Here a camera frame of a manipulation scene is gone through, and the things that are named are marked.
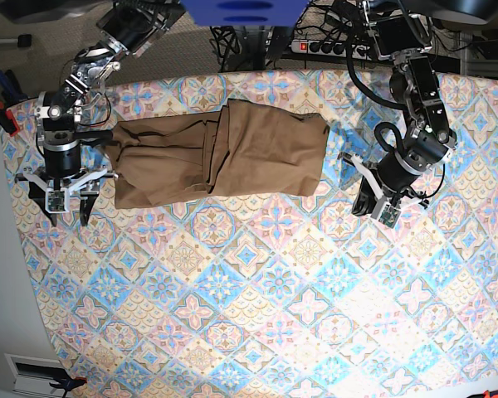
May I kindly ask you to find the red clamp bottom edge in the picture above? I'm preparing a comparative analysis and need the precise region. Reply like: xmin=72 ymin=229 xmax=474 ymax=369
xmin=477 ymin=390 xmax=498 ymax=398

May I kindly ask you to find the black floor block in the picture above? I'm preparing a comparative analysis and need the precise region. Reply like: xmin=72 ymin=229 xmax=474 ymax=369
xmin=17 ymin=34 xmax=32 ymax=48

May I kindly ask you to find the red black clamp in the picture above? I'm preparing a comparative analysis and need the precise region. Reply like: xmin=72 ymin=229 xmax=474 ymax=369
xmin=0 ymin=100 xmax=19 ymax=137

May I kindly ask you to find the black power strip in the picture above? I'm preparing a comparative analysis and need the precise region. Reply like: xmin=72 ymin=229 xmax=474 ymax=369
xmin=290 ymin=39 xmax=377 ymax=61

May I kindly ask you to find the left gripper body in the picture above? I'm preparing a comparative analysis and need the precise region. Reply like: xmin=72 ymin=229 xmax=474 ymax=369
xmin=353 ymin=151 xmax=429 ymax=228

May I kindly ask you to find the patterned tablecloth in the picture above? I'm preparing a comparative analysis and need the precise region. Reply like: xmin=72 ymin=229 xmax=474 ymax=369
xmin=2 ymin=70 xmax=498 ymax=397

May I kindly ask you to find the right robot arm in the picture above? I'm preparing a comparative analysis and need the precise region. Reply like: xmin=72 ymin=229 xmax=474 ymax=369
xmin=15 ymin=1 xmax=185 ymax=226

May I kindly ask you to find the brown t-shirt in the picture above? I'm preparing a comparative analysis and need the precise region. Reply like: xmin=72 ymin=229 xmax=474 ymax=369
xmin=105 ymin=99 xmax=330 ymax=209

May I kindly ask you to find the orange black spring clamp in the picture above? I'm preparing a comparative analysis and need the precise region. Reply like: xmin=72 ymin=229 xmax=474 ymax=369
xmin=49 ymin=376 xmax=87 ymax=393

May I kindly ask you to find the white floor vent box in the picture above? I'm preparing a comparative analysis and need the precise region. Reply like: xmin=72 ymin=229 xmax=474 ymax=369
xmin=5 ymin=353 xmax=67 ymax=397

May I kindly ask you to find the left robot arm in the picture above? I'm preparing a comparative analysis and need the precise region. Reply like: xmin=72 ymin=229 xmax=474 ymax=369
xmin=339 ymin=1 xmax=457 ymax=228

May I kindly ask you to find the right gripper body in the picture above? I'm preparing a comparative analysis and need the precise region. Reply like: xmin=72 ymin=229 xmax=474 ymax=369
xmin=15 ymin=143 xmax=115 ymax=214

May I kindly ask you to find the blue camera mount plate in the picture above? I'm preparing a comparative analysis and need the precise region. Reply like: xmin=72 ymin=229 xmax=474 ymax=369
xmin=181 ymin=0 xmax=308 ymax=27

